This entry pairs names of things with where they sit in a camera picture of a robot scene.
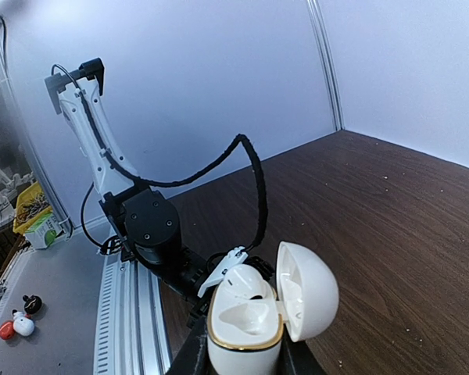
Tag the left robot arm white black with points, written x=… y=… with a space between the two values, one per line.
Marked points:
x=147 y=225

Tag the red round earbud case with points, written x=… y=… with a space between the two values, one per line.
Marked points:
x=7 y=331

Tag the white earbud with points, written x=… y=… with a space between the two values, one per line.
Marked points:
x=241 y=284

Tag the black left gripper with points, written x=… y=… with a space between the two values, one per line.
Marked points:
x=200 y=308

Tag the black mouse figure case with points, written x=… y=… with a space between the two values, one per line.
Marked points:
x=32 y=304

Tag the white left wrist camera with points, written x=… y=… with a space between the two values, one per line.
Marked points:
x=232 y=258

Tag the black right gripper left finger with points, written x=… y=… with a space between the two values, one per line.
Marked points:
x=193 y=357

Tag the aluminium right corner post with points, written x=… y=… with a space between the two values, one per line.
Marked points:
x=326 y=60

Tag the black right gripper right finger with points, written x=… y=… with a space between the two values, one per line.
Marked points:
x=297 y=359

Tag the yellow bin with cables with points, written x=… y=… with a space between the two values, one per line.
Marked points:
x=30 y=206

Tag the green white box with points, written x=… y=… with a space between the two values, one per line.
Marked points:
x=44 y=231

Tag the aluminium front rail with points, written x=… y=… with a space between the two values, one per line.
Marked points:
x=130 y=334

